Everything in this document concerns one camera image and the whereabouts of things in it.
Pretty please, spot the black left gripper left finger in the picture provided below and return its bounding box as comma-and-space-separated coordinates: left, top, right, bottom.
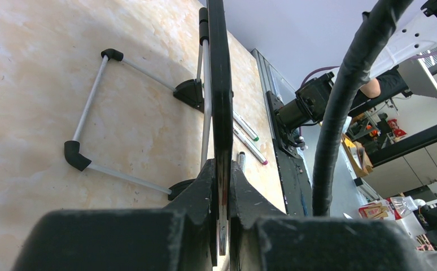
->
13, 160, 217, 270

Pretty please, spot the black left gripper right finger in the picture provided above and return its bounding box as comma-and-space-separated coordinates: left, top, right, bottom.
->
229, 163, 426, 270

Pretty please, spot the white whiteboard black frame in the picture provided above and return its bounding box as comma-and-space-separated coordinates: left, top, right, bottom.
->
63, 1, 233, 256

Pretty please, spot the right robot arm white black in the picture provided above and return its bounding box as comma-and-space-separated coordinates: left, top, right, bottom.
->
273, 1, 437, 150

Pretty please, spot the black cap whiteboard marker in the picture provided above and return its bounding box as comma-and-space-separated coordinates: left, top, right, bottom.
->
237, 151, 246, 173

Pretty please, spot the magenta cap whiteboard marker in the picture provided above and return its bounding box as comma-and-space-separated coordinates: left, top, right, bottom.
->
233, 126, 268, 165

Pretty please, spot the green cap whiteboard marker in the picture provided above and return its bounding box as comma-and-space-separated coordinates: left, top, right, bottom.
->
233, 111, 259, 142

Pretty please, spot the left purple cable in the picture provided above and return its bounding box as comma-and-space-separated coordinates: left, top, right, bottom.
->
311, 0, 416, 218

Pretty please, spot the purple cable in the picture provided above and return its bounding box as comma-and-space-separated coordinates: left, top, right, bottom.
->
311, 0, 416, 218
300, 41, 437, 89

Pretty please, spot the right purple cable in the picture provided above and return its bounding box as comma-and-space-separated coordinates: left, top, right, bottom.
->
300, 41, 437, 89

